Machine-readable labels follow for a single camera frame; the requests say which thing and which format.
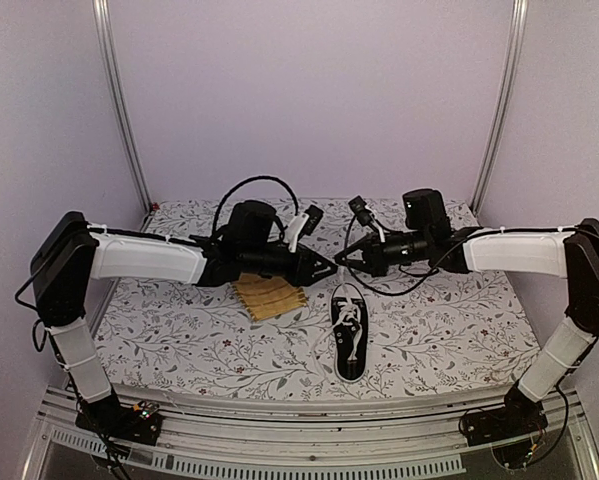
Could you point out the floral patterned table mat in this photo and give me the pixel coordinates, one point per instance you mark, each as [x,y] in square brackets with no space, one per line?
[452,333]

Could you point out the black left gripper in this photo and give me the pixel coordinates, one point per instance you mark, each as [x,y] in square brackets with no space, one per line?
[302,273]

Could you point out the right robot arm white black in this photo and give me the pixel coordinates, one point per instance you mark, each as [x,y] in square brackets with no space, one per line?
[565,254]

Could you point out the woven bamboo tray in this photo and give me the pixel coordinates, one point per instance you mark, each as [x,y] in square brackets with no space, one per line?
[265,298]

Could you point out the right aluminium frame post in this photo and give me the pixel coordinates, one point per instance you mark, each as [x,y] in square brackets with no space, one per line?
[510,67]

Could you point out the aluminium frame post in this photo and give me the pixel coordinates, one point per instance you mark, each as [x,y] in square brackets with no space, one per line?
[510,67]
[105,37]

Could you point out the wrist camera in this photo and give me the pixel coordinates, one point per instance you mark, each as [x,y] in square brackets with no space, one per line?
[366,217]
[302,224]

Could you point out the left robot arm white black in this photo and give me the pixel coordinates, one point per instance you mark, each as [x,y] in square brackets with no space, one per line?
[253,241]

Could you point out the black white canvas sneaker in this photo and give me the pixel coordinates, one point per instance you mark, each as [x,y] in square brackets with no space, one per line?
[349,324]

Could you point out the front aluminium rail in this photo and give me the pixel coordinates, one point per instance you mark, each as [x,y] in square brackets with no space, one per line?
[404,438]

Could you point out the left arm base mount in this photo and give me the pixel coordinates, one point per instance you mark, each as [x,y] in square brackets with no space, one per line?
[140,423]

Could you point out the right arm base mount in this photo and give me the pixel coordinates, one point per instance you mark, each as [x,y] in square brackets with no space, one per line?
[482,426]

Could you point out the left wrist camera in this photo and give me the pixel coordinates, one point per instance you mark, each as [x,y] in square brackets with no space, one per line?
[302,224]

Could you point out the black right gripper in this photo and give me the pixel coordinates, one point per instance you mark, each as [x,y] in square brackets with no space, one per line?
[374,262]

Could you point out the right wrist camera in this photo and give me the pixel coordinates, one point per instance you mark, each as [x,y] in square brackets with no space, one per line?
[366,217]

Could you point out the left aluminium frame post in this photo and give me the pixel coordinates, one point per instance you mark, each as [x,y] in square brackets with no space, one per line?
[105,37]

